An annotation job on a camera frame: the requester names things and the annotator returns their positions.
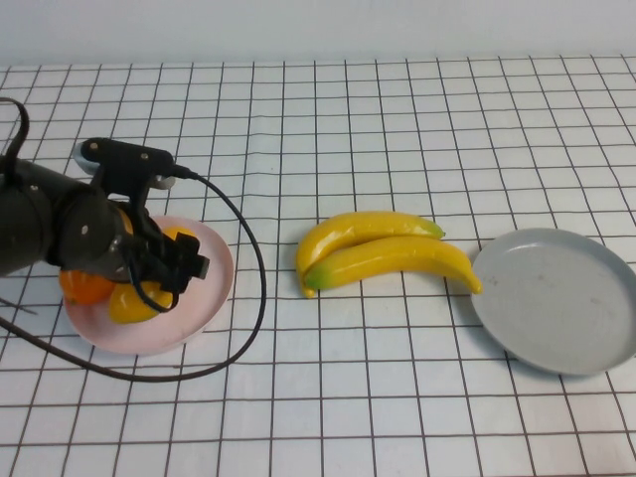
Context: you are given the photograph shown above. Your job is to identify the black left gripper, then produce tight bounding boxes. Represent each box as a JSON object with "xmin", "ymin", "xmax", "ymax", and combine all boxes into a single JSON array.
[{"xmin": 106, "ymin": 218, "xmax": 210, "ymax": 312}]

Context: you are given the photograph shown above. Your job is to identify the yellow mango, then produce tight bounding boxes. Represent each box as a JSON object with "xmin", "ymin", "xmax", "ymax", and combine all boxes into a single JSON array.
[{"xmin": 107, "ymin": 226, "xmax": 201, "ymax": 325}]

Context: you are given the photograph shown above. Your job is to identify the orange mango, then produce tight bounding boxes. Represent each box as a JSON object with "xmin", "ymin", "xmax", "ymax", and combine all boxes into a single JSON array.
[{"xmin": 59, "ymin": 207, "xmax": 135, "ymax": 306}]

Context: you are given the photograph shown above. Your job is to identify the yellow banana green tip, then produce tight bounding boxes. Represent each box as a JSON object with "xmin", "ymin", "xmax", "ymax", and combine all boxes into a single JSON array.
[{"xmin": 295, "ymin": 211, "xmax": 446, "ymax": 300}]

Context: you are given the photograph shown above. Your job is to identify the yellow banana green stem end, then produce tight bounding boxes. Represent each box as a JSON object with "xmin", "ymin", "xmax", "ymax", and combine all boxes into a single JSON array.
[{"xmin": 303, "ymin": 236, "xmax": 484, "ymax": 295}]

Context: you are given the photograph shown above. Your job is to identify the pink round plate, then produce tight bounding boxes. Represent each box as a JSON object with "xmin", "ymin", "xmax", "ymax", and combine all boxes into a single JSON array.
[{"xmin": 64, "ymin": 214, "xmax": 236, "ymax": 355}]

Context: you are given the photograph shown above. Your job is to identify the grey round plate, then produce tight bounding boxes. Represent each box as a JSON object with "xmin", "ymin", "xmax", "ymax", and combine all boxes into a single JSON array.
[{"xmin": 469, "ymin": 227, "xmax": 636, "ymax": 377}]

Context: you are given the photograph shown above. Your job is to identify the black zip tie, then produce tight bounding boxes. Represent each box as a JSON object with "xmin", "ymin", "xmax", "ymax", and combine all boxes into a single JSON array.
[{"xmin": 0, "ymin": 295, "xmax": 39, "ymax": 316}]

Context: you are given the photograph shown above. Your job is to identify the white grid tablecloth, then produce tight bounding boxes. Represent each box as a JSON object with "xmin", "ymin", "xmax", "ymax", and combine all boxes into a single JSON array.
[{"xmin": 0, "ymin": 54, "xmax": 636, "ymax": 477}]

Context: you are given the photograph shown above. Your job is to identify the thin black gripper wire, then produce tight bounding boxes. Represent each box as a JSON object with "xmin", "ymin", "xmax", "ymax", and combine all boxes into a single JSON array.
[{"xmin": 126, "ymin": 233, "xmax": 175, "ymax": 315}]

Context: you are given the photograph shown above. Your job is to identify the black left camera cable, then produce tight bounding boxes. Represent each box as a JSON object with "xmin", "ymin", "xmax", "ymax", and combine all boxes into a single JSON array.
[{"xmin": 0, "ymin": 166, "xmax": 268, "ymax": 383}]

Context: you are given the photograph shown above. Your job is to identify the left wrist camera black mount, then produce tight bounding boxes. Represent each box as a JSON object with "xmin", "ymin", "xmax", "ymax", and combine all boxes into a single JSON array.
[{"xmin": 73, "ymin": 137, "xmax": 176, "ymax": 210}]

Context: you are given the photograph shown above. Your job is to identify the black flat cable loop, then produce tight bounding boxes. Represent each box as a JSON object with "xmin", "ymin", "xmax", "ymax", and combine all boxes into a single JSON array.
[{"xmin": 0, "ymin": 96, "xmax": 30, "ymax": 175}]

